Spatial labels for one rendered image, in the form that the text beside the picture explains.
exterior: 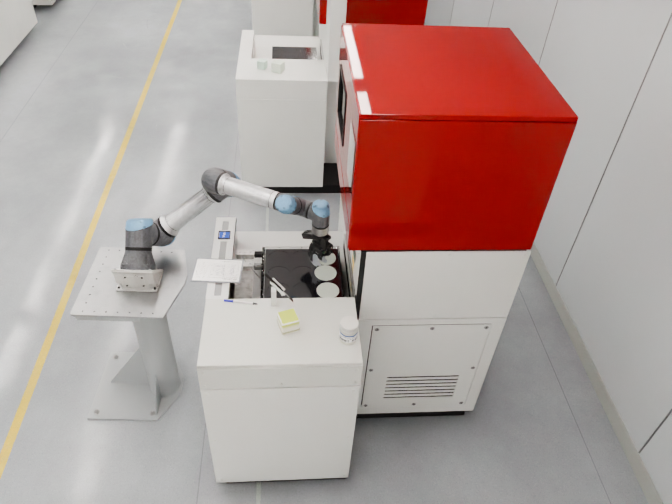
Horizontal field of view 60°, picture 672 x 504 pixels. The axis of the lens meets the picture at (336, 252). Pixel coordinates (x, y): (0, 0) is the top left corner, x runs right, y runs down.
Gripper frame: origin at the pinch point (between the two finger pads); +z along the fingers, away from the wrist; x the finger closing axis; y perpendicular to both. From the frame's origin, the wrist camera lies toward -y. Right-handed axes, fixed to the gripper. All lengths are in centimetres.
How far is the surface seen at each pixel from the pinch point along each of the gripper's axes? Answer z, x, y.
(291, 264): 1.3, -7.9, -7.7
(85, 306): 9, -87, -54
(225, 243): -4.3, -25.1, -34.1
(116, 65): 92, 126, -436
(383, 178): -66, -2, 34
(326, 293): 1.3, -8.9, 16.5
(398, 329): 15.9, 9.8, 44.6
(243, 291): 3.3, -33.9, -10.3
